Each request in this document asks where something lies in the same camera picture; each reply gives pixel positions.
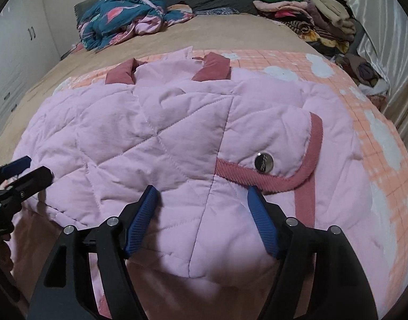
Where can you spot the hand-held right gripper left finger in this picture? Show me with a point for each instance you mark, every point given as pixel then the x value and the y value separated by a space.
pixel 142 223

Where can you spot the dark patterned pillow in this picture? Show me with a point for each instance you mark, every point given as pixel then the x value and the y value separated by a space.
pixel 220 10

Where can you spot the pile of folded clothes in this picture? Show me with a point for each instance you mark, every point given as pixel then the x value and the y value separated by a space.
pixel 307 16

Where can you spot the bag of clothes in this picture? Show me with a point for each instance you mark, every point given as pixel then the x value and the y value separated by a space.
pixel 360 70

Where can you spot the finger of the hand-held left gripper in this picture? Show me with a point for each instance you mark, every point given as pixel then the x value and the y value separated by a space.
pixel 37 176
pixel 17 166

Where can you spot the orange plaid blanket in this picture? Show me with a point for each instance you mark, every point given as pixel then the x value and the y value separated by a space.
pixel 374 140

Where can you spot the pink quilted jacket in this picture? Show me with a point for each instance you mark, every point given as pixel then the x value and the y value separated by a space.
pixel 157 133

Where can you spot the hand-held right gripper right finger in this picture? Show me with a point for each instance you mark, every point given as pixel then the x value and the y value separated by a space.
pixel 262 220

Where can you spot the white wardrobe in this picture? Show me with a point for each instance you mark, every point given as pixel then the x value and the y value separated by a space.
pixel 17 56

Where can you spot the blue floral quilt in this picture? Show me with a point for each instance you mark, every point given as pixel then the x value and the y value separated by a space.
pixel 117 20

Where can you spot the white satin curtain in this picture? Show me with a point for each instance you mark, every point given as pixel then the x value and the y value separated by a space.
pixel 390 40

